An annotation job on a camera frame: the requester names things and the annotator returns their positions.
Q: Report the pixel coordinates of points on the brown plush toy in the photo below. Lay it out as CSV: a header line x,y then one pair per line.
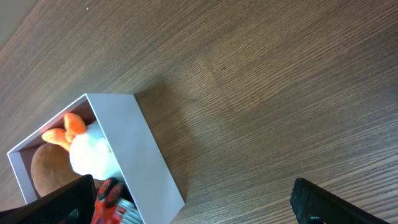
x,y
51,169

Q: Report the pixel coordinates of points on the red toy car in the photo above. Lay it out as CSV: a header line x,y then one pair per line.
x,y
114,205

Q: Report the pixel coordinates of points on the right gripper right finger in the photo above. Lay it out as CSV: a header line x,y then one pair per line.
x,y
313,204

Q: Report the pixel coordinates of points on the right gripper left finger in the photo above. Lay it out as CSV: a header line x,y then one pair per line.
x,y
72,203

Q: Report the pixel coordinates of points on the white duck plush toy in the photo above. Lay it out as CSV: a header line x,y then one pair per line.
x,y
89,150

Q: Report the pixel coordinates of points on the pink box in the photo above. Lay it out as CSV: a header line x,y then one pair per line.
x,y
145,172

